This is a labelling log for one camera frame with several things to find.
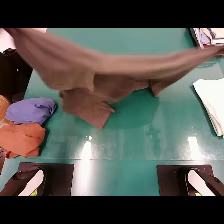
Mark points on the purple garment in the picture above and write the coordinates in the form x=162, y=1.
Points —
x=31, y=110

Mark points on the black garment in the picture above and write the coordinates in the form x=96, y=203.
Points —
x=13, y=75

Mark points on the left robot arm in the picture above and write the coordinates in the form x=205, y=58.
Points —
x=23, y=180

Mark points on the tan garment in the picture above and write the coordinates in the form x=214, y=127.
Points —
x=3, y=108

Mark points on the white garment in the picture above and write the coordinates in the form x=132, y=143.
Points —
x=211, y=103

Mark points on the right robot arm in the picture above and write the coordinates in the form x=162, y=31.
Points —
x=200, y=181

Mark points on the lilac garment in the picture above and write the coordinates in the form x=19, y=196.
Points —
x=204, y=36

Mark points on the brown T-shirt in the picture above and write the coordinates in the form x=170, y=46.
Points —
x=80, y=66

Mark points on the orange garment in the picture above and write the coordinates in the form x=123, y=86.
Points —
x=21, y=140

